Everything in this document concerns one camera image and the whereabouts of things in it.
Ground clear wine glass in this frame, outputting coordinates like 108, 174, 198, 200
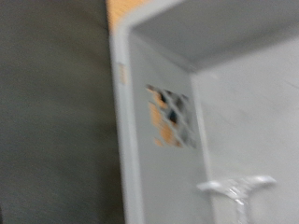
195, 175, 278, 224

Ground grey plastic crate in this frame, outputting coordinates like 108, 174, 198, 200
107, 0, 299, 224

